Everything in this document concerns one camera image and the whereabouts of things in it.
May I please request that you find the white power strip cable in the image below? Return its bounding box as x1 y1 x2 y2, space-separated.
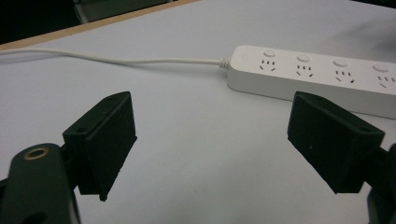
0 48 232 67

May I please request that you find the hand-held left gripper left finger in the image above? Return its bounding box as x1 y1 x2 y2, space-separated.
62 91 138 203

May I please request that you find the white power strip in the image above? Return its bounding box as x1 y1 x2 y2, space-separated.
226 45 396 119

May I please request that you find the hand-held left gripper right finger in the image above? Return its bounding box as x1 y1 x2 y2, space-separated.
287 91 386 195

